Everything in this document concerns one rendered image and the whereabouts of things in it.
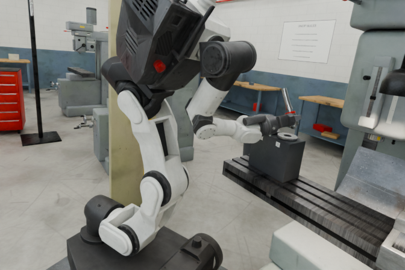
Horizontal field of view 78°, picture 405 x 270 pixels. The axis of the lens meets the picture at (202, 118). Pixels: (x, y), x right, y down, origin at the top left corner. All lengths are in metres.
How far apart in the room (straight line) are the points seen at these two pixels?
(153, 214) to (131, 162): 1.38
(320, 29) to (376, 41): 5.02
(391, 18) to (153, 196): 0.93
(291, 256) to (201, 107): 0.60
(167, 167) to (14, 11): 8.59
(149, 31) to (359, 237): 0.91
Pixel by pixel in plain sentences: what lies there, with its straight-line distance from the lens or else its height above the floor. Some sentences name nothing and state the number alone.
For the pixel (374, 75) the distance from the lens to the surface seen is 0.90.
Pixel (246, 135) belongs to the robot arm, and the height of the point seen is 1.21.
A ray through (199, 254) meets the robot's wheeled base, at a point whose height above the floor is 0.61.
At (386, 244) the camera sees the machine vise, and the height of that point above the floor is 1.05.
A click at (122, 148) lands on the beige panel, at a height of 0.66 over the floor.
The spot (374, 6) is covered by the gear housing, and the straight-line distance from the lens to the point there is 0.93.
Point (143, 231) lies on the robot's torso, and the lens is 1.18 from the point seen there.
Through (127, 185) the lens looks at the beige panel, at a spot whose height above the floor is 0.28.
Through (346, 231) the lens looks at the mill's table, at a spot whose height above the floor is 0.98.
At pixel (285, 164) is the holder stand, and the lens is 1.18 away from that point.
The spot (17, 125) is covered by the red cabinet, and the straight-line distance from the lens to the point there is 4.91.
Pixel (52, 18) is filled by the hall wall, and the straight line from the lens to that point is 9.38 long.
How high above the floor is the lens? 1.51
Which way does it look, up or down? 14 degrees down
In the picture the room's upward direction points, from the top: 5 degrees clockwise
